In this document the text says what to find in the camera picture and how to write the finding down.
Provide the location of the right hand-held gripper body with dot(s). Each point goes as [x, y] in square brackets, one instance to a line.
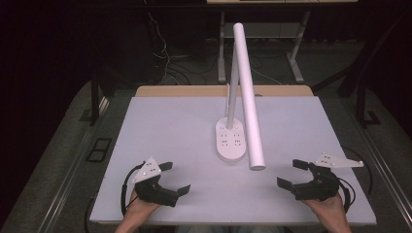
[319, 187]

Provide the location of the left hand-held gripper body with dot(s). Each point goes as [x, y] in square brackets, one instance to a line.
[152, 189]

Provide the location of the person's right hand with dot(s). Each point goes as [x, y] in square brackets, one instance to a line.
[328, 207]

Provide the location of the person's left hand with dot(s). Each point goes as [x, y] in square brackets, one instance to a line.
[139, 207]

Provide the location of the white table mat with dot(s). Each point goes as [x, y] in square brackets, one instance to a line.
[181, 136]

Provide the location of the white desk lamp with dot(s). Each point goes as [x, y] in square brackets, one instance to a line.
[247, 97]

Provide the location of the black metal stand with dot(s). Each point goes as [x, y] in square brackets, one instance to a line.
[94, 100]
[362, 103]

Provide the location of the black rectangular floor frame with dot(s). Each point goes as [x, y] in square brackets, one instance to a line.
[98, 149]

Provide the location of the grey metal desk frame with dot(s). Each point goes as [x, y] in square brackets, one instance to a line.
[293, 55]

